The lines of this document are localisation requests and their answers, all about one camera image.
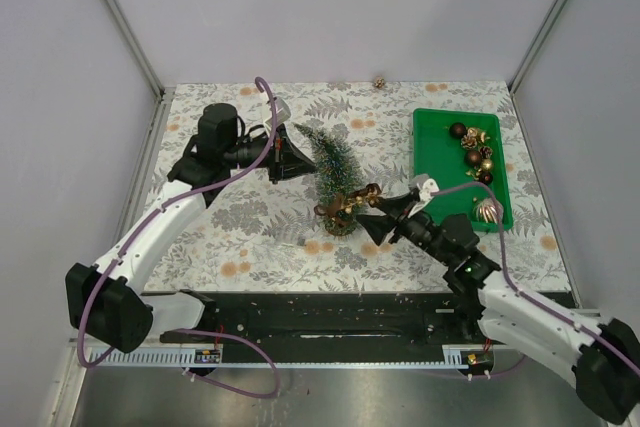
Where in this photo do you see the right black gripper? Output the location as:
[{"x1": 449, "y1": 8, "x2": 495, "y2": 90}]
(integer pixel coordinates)
[{"x1": 355, "y1": 191, "x2": 453, "y2": 266}]

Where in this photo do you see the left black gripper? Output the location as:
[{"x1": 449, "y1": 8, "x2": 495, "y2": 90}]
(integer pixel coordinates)
[{"x1": 224, "y1": 124, "x2": 319, "y2": 185}]

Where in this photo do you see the brown ribbon pinecone ornament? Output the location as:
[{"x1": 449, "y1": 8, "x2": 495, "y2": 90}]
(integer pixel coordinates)
[{"x1": 314, "y1": 183, "x2": 382, "y2": 227}]

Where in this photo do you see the small green christmas tree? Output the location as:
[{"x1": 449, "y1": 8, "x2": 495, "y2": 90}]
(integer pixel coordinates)
[{"x1": 294, "y1": 124, "x2": 364, "y2": 237}]

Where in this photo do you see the green plastic tray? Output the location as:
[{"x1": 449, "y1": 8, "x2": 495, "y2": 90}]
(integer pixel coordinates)
[{"x1": 412, "y1": 109, "x2": 514, "y2": 233}]

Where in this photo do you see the shiny dark red bauble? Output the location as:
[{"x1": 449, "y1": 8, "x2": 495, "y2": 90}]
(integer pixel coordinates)
[{"x1": 479, "y1": 172, "x2": 493, "y2": 185}]

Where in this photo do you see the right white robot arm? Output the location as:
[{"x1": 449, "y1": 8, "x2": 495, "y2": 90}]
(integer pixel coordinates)
[{"x1": 353, "y1": 184, "x2": 639, "y2": 425}]

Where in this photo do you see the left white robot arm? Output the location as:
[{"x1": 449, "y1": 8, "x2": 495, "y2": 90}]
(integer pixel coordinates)
[{"x1": 65, "y1": 99, "x2": 315, "y2": 353}]

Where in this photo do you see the floral patterned table mat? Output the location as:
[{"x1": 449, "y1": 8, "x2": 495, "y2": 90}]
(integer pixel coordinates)
[{"x1": 144, "y1": 81, "x2": 570, "y2": 293}]

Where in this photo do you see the gold striped bauble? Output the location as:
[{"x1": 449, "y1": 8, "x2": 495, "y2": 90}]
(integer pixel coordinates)
[{"x1": 473, "y1": 198, "x2": 504, "y2": 224}]

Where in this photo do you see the dark brown ball ornament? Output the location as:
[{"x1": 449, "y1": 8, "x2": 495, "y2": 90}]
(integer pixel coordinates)
[{"x1": 449, "y1": 122, "x2": 467, "y2": 140}]

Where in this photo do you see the small pinecone ornament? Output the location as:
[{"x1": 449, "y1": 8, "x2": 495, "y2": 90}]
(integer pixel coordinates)
[{"x1": 479, "y1": 146, "x2": 493, "y2": 158}]

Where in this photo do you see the gold bell green ornament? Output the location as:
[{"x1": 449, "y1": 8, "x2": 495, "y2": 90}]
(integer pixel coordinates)
[{"x1": 474, "y1": 129, "x2": 491, "y2": 144}]

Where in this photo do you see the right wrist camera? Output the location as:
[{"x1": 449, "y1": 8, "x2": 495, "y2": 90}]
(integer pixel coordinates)
[{"x1": 409, "y1": 174, "x2": 440, "y2": 205}]

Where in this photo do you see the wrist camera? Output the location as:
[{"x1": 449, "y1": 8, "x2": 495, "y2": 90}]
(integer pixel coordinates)
[
  {"x1": 261, "y1": 97, "x2": 291, "y2": 135},
  {"x1": 409, "y1": 174, "x2": 440, "y2": 205}
]

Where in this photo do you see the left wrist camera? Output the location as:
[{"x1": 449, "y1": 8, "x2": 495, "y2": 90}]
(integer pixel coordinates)
[{"x1": 261, "y1": 97, "x2": 291, "y2": 135}]

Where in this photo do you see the stray pinecone at wall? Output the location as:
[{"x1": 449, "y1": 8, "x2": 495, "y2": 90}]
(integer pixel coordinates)
[{"x1": 373, "y1": 77, "x2": 386, "y2": 89}]

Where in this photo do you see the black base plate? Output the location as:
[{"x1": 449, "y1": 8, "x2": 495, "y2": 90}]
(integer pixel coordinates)
[{"x1": 159, "y1": 290, "x2": 516, "y2": 348}]

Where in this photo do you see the white slotted cable duct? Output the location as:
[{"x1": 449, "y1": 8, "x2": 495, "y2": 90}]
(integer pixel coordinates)
[{"x1": 86, "y1": 343, "x2": 495, "y2": 372}]

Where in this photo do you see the left aluminium frame post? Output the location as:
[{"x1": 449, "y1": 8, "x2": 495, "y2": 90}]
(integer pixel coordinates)
[{"x1": 101, "y1": 0, "x2": 165, "y2": 99}]

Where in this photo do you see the aluminium frame post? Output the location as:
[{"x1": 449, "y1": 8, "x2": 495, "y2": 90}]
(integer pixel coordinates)
[
  {"x1": 101, "y1": 0, "x2": 165, "y2": 99},
  {"x1": 507, "y1": 0, "x2": 570, "y2": 95}
]

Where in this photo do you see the right aluminium frame post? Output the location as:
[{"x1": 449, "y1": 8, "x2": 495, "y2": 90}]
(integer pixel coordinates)
[{"x1": 507, "y1": 0, "x2": 570, "y2": 95}]

